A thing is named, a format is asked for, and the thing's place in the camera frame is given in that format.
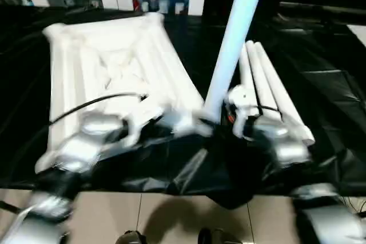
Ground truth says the black rail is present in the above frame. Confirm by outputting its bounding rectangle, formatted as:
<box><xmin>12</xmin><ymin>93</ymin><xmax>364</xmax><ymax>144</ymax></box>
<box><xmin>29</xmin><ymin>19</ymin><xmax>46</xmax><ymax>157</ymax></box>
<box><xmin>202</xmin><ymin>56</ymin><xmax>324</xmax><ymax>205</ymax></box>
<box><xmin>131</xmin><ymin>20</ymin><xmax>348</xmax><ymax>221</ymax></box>
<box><xmin>279</xmin><ymin>1</ymin><xmax>366</xmax><ymax>14</ymax></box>

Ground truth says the black mat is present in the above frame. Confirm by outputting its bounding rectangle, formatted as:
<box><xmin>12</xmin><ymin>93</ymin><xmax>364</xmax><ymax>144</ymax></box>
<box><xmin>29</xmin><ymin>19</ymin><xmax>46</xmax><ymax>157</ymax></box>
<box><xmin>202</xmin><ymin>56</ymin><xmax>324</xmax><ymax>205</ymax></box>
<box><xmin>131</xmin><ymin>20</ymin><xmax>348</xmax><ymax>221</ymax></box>
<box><xmin>0</xmin><ymin>3</ymin><xmax>366</xmax><ymax>210</ymax></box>

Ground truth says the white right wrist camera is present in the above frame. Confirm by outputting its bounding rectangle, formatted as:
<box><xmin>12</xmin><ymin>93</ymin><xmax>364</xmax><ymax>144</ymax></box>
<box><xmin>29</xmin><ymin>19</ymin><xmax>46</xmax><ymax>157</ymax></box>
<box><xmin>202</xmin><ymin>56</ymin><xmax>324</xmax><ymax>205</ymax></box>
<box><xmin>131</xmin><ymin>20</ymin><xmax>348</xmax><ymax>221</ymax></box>
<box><xmin>227</xmin><ymin>83</ymin><xmax>257</xmax><ymax>139</ymax></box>

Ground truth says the white flat board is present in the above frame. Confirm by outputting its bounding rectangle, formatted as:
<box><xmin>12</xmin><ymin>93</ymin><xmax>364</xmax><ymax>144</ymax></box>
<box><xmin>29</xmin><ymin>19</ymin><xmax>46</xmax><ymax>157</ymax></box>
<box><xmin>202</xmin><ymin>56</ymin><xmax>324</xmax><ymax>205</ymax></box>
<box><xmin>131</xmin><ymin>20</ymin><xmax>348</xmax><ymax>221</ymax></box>
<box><xmin>347</xmin><ymin>23</ymin><xmax>366</xmax><ymax>47</ymax></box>

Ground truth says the white plastic table leg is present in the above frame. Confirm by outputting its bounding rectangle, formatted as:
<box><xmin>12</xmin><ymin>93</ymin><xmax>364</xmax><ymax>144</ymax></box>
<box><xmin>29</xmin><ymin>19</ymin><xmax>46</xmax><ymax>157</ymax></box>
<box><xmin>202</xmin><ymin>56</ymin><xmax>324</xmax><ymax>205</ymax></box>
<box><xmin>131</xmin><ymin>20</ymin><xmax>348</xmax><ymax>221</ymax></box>
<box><xmin>245</xmin><ymin>41</ymin><xmax>280</xmax><ymax>113</ymax></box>
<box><xmin>255</xmin><ymin>42</ymin><xmax>316</xmax><ymax>145</ymax></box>
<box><xmin>239</xmin><ymin>45</ymin><xmax>258</xmax><ymax>99</ymax></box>
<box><xmin>204</xmin><ymin>0</ymin><xmax>269</xmax><ymax>121</ymax></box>

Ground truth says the black left robot foot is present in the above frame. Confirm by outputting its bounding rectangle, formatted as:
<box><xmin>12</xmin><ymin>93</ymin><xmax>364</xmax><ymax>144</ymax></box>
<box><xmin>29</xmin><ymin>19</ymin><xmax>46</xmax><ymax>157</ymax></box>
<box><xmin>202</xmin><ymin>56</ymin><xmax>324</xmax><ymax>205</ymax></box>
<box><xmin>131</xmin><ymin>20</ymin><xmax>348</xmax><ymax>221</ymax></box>
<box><xmin>118</xmin><ymin>229</ymin><xmax>144</xmax><ymax>244</ymax></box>

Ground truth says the white plastic table top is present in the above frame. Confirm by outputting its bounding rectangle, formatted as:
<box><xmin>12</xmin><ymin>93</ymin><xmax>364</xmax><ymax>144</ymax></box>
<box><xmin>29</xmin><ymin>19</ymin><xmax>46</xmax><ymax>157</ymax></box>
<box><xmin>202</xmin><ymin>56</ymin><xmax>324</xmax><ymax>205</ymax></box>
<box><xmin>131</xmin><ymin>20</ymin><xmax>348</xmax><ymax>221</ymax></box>
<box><xmin>34</xmin><ymin>11</ymin><xmax>214</xmax><ymax>174</ymax></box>

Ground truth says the black slanted stand leg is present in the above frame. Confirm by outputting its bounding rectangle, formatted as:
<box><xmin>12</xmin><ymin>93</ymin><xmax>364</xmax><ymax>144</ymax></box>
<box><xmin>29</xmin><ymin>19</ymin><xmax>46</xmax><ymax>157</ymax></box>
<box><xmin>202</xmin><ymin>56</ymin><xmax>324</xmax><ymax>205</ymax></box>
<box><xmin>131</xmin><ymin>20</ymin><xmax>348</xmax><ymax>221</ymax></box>
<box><xmin>0</xmin><ymin>200</ymin><xmax>22</xmax><ymax>215</ymax></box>

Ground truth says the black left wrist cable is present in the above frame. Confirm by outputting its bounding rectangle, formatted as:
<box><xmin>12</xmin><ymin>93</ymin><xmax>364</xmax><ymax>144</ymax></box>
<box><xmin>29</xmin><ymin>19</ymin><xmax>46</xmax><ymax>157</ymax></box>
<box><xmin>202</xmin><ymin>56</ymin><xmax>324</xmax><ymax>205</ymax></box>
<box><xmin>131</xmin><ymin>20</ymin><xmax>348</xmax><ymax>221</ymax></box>
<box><xmin>48</xmin><ymin>92</ymin><xmax>146</xmax><ymax>126</ymax></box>

